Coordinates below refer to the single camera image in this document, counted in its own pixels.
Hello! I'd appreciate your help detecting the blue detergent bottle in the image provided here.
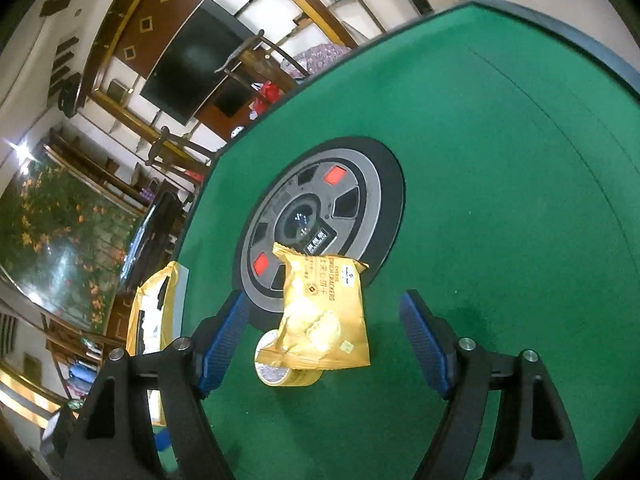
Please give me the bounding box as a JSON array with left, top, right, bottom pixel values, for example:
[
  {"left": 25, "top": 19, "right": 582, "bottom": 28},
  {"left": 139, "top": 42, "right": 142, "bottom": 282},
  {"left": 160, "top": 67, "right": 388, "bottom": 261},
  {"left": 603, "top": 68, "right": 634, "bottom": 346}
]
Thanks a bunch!
[{"left": 67, "top": 362, "right": 98, "bottom": 393}]

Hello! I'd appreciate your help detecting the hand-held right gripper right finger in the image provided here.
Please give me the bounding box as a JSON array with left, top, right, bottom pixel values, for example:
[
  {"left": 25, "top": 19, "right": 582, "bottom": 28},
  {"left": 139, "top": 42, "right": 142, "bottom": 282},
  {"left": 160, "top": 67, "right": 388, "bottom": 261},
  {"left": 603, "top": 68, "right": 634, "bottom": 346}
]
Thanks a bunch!
[{"left": 400, "top": 289, "right": 586, "bottom": 480}]

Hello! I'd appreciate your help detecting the white foam tray yellow tape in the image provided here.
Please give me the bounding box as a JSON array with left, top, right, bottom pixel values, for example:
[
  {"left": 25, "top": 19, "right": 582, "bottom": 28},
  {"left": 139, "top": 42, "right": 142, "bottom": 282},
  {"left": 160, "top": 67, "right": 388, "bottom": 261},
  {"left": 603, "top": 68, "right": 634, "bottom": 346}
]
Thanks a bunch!
[{"left": 125, "top": 261, "right": 191, "bottom": 428}]

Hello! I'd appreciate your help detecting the orange flower wall mural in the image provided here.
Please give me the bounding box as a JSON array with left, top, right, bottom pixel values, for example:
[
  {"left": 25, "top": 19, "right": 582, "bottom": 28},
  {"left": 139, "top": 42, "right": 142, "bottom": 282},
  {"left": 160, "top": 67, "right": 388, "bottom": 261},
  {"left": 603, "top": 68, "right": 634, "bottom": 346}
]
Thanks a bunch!
[{"left": 0, "top": 160, "right": 146, "bottom": 331}]

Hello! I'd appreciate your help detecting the floral cloth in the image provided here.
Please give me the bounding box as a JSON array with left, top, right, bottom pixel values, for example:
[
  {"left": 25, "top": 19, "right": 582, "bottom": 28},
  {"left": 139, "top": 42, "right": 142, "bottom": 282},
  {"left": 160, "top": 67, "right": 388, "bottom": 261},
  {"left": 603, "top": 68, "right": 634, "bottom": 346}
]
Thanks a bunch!
[{"left": 280, "top": 42, "right": 351, "bottom": 78}]

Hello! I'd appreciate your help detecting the wall air vent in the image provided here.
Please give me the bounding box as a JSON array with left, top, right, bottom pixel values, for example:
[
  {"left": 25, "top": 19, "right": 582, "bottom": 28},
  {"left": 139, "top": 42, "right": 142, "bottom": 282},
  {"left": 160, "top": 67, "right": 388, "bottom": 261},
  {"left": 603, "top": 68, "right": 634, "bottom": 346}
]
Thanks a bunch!
[{"left": 0, "top": 310, "right": 22, "bottom": 358}]

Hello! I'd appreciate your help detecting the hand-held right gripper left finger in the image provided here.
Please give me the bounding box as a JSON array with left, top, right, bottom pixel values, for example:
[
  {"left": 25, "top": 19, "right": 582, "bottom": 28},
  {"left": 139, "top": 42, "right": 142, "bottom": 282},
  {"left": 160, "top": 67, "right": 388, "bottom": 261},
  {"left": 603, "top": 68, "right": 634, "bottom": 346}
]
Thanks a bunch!
[{"left": 60, "top": 290, "right": 251, "bottom": 480}]

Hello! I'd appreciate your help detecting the round table centre panel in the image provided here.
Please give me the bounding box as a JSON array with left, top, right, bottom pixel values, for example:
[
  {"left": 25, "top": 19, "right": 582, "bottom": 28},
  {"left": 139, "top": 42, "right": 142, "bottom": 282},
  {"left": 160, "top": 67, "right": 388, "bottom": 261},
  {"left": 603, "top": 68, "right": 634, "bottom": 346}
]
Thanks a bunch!
[{"left": 232, "top": 136, "right": 405, "bottom": 331}]

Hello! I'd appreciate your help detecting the yellow snack packet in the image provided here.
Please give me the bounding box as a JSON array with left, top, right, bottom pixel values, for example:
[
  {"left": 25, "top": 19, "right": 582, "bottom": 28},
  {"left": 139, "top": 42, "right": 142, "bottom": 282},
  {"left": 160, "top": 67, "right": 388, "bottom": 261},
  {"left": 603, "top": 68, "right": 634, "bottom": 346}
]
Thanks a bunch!
[{"left": 255, "top": 242, "right": 372, "bottom": 371}]

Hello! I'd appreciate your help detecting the dark wooden chair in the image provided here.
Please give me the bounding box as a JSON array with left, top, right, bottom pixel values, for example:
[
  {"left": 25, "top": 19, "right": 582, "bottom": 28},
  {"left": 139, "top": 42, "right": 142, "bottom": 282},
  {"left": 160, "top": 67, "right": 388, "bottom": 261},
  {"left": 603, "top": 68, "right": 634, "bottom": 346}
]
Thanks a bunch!
[
  {"left": 214, "top": 30, "right": 301, "bottom": 93},
  {"left": 145, "top": 127, "right": 213, "bottom": 176}
]

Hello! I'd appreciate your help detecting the yellow round jar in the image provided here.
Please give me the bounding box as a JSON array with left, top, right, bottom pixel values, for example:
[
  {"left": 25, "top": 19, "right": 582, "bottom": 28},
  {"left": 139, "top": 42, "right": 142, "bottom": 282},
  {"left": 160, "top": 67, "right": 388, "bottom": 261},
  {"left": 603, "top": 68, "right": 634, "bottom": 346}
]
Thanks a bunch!
[{"left": 254, "top": 330, "right": 322, "bottom": 387}]

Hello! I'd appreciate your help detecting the black flat television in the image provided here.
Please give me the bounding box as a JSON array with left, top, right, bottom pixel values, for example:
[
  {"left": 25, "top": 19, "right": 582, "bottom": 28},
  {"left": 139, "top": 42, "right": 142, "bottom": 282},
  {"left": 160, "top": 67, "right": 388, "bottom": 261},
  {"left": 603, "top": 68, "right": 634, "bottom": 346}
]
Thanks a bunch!
[{"left": 139, "top": 0, "right": 258, "bottom": 126}]

